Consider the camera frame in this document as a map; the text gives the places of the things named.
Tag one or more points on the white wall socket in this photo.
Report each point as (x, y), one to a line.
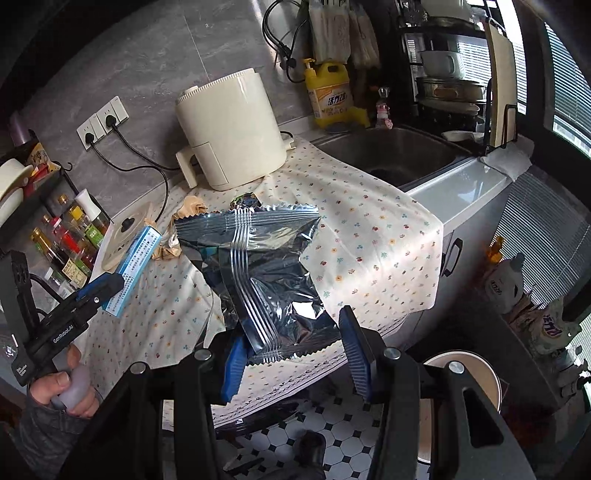
(101, 122)
(85, 134)
(117, 108)

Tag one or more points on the person's left forearm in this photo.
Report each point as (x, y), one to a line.
(25, 438)

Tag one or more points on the white spray bottle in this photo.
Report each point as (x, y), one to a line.
(505, 281)

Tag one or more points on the white kitchen cabinet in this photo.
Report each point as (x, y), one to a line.
(480, 207)

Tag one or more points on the dark crumpled wrapper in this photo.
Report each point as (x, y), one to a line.
(247, 201)

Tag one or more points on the small pink bottle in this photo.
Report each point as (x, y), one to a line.
(383, 110)

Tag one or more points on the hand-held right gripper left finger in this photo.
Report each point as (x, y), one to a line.
(233, 369)

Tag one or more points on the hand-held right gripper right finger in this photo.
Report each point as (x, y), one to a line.
(358, 355)

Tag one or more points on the blue and white carton box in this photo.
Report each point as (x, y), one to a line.
(136, 263)

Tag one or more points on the grey window blind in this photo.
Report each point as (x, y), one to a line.
(535, 230)

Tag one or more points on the round white bin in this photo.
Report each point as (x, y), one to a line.
(480, 374)

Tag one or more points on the person's left hand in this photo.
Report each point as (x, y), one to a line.
(51, 387)

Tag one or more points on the white rag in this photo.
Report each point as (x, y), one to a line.
(505, 164)

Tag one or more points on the cream flat appliance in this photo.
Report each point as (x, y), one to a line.
(124, 221)

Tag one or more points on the brown glass bottle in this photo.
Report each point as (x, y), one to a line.
(55, 258)

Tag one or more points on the crumpled brown paper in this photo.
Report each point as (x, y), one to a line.
(168, 247)
(191, 207)

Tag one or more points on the red capped sauce bottle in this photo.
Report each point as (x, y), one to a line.
(69, 240)

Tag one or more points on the black dish rack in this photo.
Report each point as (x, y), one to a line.
(461, 124)

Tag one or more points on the cream air fryer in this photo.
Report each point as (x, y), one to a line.
(231, 124)

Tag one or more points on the hanging plastic bags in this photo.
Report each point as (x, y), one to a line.
(330, 32)

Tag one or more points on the black spice rack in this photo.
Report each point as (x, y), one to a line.
(44, 203)

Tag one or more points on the steel kitchen sink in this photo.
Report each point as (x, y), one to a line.
(392, 152)

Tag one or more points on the round metal pan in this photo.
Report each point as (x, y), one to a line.
(450, 87)

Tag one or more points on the floral printed cloth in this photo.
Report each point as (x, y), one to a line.
(369, 221)

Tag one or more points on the yellow detergent pump bottle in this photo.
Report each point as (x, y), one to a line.
(330, 92)

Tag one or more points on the silver foil snack bag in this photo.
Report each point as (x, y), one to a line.
(263, 277)

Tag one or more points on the white capped green label bottle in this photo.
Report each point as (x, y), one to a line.
(92, 217)

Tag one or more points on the printed refill pouch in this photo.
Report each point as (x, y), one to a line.
(549, 327)

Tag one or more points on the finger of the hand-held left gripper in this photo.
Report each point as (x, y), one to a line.
(99, 288)

